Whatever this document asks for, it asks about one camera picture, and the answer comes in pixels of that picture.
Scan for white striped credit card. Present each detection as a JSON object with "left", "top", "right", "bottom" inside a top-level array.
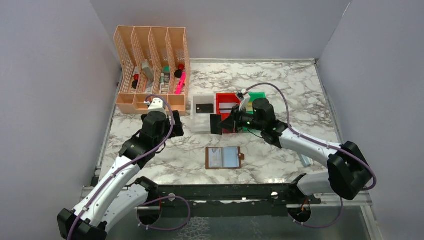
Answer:
[{"left": 218, "top": 102, "right": 238, "bottom": 114}]

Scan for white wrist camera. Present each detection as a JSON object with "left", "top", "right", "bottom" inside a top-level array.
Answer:
[
  {"left": 235, "top": 89, "right": 251, "bottom": 112},
  {"left": 147, "top": 97, "right": 167, "bottom": 115}
]

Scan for black mounting rail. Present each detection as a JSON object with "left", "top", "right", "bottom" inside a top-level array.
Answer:
[{"left": 136, "top": 183, "right": 321, "bottom": 221}]

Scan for black credit card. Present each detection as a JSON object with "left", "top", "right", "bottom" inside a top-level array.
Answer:
[
  {"left": 195, "top": 103, "right": 215, "bottom": 114},
  {"left": 210, "top": 114, "right": 223, "bottom": 135}
]

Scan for purple cable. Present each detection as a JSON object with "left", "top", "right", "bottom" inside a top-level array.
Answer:
[
  {"left": 66, "top": 94, "right": 176, "bottom": 240},
  {"left": 243, "top": 82, "right": 378, "bottom": 191}
]

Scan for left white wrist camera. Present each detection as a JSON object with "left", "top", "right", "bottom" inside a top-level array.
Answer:
[{"left": 147, "top": 97, "right": 167, "bottom": 115}]

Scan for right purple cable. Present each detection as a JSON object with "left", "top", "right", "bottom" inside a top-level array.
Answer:
[{"left": 243, "top": 82, "right": 378, "bottom": 191}]

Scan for green cap glue stick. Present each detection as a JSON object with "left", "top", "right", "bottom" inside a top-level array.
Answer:
[{"left": 159, "top": 66, "right": 170, "bottom": 87}]

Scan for brown leather card holder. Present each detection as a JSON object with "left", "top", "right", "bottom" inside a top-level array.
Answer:
[{"left": 205, "top": 146, "right": 245, "bottom": 170}]

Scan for grey stapler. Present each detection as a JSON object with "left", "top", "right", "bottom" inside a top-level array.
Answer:
[{"left": 141, "top": 59, "right": 155, "bottom": 81}]

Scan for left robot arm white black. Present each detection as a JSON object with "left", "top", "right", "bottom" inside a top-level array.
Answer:
[{"left": 57, "top": 110, "right": 184, "bottom": 240}]

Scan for green plastic bin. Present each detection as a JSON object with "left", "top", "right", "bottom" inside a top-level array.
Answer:
[{"left": 239, "top": 92, "right": 269, "bottom": 132}]

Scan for peach plastic desk organizer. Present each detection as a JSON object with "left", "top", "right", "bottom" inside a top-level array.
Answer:
[{"left": 113, "top": 26, "right": 191, "bottom": 116}]

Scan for gold credit card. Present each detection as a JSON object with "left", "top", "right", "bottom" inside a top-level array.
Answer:
[{"left": 245, "top": 102, "right": 254, "bottom": 114}]

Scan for pink highlighter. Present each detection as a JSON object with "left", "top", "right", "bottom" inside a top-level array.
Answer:
[{"left": 175, "top": 71, "right": 187, "bottom": 95}]

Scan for white plastic bin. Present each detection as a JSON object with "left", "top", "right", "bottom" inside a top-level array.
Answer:
[{"left": 190, "top": 93, "right": 216, "bottom": 134}]

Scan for red black marker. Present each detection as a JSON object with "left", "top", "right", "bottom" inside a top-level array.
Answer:
[{"left": 131, "top": 74, "right": 140, "bottom": 90}]

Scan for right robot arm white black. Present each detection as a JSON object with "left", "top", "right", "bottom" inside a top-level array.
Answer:
[{"left": 216, "top": 98, "right": 373, "bottom": 201}]

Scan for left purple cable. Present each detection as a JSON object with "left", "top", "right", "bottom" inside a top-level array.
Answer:
[{"left": 66, "top": 94, "right": 176, "bottom": 240}]

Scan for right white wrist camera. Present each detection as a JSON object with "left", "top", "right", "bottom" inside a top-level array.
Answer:
[{"left": 235, "top": 89, "right": 251, "bottom": 112}]

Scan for red plastic bin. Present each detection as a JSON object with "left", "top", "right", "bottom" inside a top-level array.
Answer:
[{"left": 215, "top": 93, "right": 240, "bottom": 121}]

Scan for silver VIP card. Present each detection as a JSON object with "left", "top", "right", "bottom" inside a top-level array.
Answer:
[{"left": 208, "top": 147, "right": 223, "bottom": 168}]

